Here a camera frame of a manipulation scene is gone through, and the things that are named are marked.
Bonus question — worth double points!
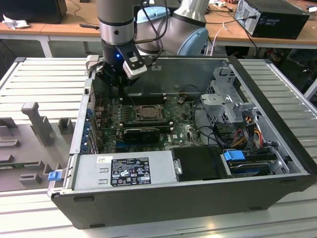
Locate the silver CPU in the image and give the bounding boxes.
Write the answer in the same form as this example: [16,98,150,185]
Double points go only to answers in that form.
[141,106,159,117]

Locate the metal socket cover frame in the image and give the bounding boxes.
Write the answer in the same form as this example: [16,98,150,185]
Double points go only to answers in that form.
[135,105,165,121]

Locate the black RAM slot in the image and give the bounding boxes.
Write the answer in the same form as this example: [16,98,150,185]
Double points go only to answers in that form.
[120,124,173,129]
[120,126,174,132]
[128,98,167,103]
[128,93,166,98]
[120,121,173,127]
[128,95,166,100]
[120,119,172,124]
[128,100,167,105]

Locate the CPU socket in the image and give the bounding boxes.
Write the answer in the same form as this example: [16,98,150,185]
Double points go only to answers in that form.
[134,104,167,122]

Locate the grey plastic case latch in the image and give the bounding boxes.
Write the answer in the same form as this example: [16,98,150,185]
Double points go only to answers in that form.
[85,55,102,73]

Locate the black graphics card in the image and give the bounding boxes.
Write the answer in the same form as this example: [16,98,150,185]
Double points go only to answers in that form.
[123,127,161,144]

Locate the green motherboard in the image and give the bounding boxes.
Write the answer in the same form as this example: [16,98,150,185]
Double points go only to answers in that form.
[98,95,207,154]

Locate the silver power supply with label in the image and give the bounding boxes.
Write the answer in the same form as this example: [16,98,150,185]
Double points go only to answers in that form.
[71,151,179,192]

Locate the black box device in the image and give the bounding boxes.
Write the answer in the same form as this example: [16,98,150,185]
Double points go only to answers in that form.
[0,0,68,25]

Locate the crumpled white paper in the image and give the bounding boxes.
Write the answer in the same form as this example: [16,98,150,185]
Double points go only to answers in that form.
[1,13,31,30]

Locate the silver metal drive cage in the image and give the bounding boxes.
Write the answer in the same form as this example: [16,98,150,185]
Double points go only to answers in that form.
[200,66,263,126]

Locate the grey parts rack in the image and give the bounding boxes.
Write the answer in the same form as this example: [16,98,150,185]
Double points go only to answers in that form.
[0,101,78,192]

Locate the black plastic shroud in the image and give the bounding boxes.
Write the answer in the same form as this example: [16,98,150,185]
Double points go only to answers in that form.
[170,146,234,182]

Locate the green RAM stick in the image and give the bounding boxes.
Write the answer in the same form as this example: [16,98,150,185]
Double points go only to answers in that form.
[0,162,25,171]

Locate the black open PC case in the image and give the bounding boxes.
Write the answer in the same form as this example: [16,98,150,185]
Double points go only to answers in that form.
[47,56,317,230]

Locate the hard disk in blue carrier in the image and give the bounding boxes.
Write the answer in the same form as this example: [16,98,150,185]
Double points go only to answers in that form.
[222,149,274,179]

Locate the black desktop computer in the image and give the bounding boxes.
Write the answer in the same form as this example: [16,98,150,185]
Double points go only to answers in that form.
[234,0,311,40]

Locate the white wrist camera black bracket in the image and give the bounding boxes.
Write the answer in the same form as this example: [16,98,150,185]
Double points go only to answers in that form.
[122,44,148,80]

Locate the thin red wire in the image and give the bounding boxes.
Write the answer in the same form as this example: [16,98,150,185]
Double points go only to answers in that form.
[89,91,106,111]

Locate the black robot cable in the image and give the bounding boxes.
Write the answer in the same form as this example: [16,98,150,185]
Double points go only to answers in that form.
[133,4,171,65]

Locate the black handled screwdriver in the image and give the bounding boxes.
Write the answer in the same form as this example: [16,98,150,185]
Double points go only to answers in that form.
[79,23,101,30]

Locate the wooden desk white frame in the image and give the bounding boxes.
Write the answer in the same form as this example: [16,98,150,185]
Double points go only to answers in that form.
[205,0,317,59]
[0,0,103,58]

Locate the thin black wire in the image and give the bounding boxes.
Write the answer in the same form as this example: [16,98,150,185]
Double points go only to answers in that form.
[182,85,211,100]

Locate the white cable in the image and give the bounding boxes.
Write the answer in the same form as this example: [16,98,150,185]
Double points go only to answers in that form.
[211,21,229,56]

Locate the black cable bundle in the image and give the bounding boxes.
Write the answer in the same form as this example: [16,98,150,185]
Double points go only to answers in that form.
[193,99,236,149]

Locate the black power cable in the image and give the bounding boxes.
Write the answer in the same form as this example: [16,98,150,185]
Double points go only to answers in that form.
[235,16,258,50]

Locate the yellow red power wires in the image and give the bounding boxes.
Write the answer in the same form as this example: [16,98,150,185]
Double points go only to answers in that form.
[232,116,264,149]

